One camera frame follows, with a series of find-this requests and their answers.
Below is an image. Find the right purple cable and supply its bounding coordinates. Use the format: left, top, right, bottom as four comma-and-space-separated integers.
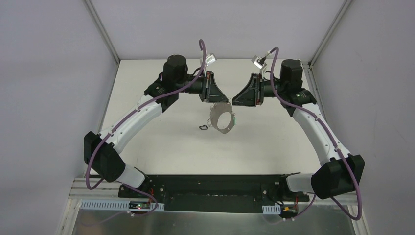
262, 47, 363, 225

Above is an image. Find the purple cable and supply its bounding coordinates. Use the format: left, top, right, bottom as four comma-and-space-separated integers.
85, 39, 208, 227
262, 47, 363, 225

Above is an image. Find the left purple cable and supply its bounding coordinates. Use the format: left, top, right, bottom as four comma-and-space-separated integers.
85, 39, 208, 227

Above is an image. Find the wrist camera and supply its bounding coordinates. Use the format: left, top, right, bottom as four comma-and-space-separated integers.
205, 53, 217, 66
251, 56, 267, 69

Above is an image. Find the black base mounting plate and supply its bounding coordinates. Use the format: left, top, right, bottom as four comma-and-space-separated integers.
118, 174, 310, 215

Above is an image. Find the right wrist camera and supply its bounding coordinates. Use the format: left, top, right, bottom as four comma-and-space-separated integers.
251, 56, 267, 69

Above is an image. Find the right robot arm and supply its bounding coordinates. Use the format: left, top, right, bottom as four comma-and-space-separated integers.
232, 57, 365, 201

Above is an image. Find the white slotted cable duct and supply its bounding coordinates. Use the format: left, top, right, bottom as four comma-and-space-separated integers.
80, 199, 281, 215

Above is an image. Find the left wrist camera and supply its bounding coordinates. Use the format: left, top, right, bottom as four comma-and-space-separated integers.
205, 53, 217, 66

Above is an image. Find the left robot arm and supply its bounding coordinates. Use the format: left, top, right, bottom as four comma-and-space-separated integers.
84, 54, 233, 198

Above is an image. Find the aluminium frame rail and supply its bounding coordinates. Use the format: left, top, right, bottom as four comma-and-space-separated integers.
69, 178, 120, 199

